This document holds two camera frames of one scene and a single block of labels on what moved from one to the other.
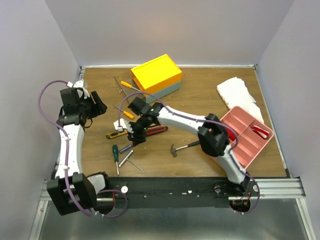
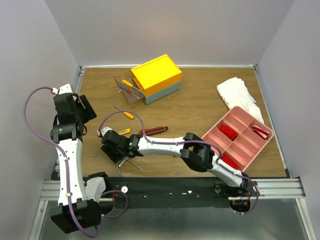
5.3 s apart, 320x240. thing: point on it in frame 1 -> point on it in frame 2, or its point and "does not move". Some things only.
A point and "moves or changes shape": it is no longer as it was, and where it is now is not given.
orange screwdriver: x=129 y=85 does not move
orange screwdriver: x=126 y=113 does not move
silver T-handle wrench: x=127 y=158 does not move
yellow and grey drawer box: x=159 y=77 does not move
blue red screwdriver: x=124 y=149 moves or changes shape
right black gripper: x=137 y=136 -> x=110 y=152
